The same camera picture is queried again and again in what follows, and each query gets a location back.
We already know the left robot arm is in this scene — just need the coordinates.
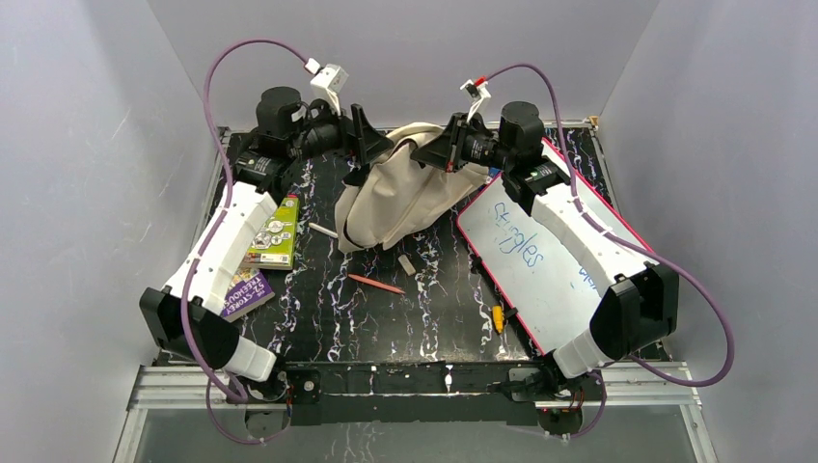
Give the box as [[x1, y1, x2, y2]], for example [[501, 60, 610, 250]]
[[139, 87, 395, 401]]

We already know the purple treehouse book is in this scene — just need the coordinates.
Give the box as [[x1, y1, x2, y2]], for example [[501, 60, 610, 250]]
[[221, 268, 275, 322]]

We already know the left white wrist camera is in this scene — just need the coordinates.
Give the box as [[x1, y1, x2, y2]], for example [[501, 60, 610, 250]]
[[304, 58, 349, 116]]

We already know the white eraser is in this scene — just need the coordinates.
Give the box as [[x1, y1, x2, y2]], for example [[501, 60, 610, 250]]
[[397, 255, 417, 276]]

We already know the red pencil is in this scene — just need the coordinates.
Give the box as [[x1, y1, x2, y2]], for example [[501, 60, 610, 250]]
[[347, 274, 405, 295]]

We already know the green treehouse book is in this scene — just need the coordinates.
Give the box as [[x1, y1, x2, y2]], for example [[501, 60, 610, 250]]
[[242, 195, 300, 270]]

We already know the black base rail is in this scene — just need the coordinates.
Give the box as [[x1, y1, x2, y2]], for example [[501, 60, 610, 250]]
[[227, 357, 605, 436]]

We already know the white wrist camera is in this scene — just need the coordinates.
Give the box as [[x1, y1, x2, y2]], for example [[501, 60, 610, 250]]
[[460, 76, 491, 123], [304, 58, 349, 116]]

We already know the pink framed whiteboard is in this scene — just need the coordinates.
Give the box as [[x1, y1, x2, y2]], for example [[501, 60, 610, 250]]
[[457, 177, 651, 352]]

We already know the white yellow highlighter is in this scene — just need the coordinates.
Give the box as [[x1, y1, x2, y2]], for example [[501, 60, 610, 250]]
[[308, 222, 338, 239]]

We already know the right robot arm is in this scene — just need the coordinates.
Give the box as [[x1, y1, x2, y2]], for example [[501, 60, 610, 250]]
[[411, 101, 679, 399]]

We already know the yellow marker cap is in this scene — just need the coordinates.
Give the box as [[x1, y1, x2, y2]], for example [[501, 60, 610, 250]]
[[491, 305, 505, 335]]

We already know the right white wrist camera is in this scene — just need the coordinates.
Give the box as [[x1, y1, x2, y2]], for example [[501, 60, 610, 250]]
[[460, 76, 491, 123]]

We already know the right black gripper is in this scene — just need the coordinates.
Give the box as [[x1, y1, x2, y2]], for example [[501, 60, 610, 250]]
[[410, 114, 514, 175]]

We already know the cream canvas student bag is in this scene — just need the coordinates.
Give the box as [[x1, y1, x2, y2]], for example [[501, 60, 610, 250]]
[[334, 123, 489, 254]]

